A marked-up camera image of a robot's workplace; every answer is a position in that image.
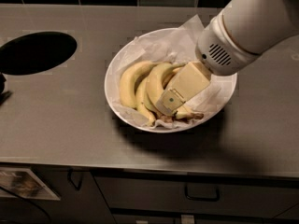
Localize small lower yellow banana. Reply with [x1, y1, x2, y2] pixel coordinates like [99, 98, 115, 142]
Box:
[135, 78, 156, 127]

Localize black round counter hole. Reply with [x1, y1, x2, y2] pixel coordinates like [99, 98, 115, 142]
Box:
[0, 32, 78, 76]

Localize paper sheet on cabinet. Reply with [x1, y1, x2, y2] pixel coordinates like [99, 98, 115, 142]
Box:
[0, 167, 61, 201]

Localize large yellow banana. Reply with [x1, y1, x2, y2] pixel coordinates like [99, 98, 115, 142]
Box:
[146, 63, 182, 116]

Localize black object at left edge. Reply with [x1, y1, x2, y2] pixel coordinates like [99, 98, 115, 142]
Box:
[0, 73, 12, 105]

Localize grey cabinet door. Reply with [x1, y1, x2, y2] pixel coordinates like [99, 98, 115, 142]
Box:
[0, 165, 115, 224]

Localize right yellow banana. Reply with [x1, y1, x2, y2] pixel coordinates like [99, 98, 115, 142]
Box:
[162, 67, 204, 120]

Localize white bowl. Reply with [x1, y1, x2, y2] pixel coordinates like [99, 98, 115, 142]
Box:
[104, 27, 238, 134]

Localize black cabinet door handle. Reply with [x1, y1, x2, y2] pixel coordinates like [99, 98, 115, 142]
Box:
[67, 169, 84, 191]

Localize leftmost yellow banana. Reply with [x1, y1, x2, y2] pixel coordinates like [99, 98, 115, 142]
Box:
[119, 61, 159, 109]

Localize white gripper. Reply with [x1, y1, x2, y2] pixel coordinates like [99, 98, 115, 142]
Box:
[154, 12, 258, 116]

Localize white paper liner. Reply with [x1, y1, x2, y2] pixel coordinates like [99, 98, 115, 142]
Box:
[112, 14, 226, 130]

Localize black drawer handle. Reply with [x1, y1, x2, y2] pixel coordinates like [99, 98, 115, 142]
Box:
[184, 184, 220, 202]

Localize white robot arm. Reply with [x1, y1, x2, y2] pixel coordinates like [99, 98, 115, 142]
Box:
[154, 0, 299, 115]

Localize grey drawer front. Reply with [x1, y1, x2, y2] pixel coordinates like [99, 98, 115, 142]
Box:
[96, 177, 298, 217]

